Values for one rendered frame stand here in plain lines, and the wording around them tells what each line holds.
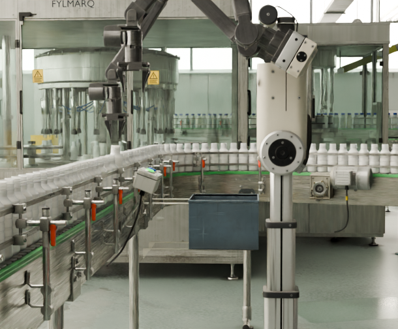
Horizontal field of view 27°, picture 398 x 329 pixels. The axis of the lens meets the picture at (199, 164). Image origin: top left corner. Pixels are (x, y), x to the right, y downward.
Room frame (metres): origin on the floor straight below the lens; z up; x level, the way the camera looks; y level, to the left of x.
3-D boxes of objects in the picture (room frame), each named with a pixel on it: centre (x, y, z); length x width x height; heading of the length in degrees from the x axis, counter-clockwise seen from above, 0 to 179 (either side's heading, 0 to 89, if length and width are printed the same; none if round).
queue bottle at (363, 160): (4.68, -0.94, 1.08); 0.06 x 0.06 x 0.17
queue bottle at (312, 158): (4.79, -0.67, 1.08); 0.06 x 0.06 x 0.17
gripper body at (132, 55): (2.75, 0.22, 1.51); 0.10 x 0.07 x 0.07; 86
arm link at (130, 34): (2.75, 0.22, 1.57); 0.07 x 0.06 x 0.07; 87
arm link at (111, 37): (2.75, 0.26, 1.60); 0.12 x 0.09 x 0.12; 87
